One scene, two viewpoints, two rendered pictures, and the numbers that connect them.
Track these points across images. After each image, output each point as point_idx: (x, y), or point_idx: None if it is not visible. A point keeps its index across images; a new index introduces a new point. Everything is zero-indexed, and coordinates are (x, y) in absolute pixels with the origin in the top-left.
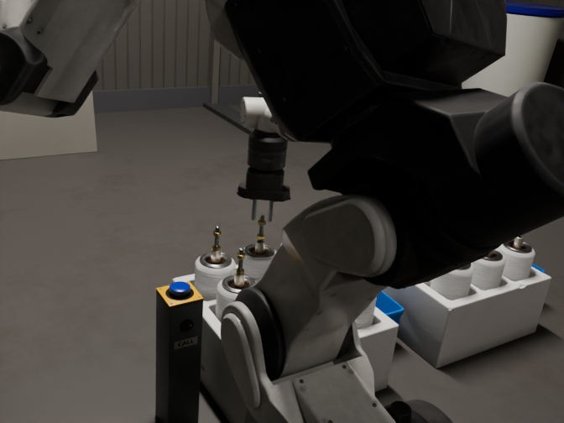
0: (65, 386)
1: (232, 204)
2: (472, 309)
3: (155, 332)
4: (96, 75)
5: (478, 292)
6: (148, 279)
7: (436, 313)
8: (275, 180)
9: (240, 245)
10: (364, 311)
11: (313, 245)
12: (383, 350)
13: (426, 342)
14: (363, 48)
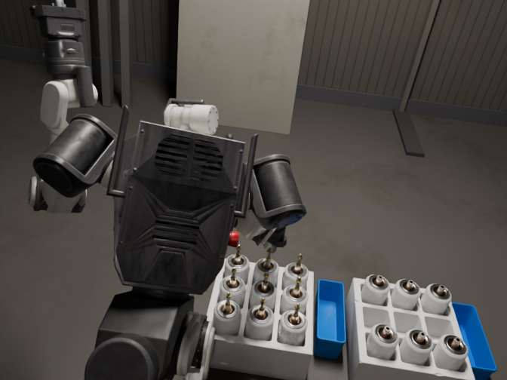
0: None
1: (336, 205)
2: (382, 369)
3: (215, 278)
4: (79, 204)
5: (396, 361)
6: (241, 241)
7: (357, 358)
8: (274, 234)
9: (311, 240)
10: (290, 336)
11: None
12: (299, 363)
13: (351, 370)
14: (118, 265)
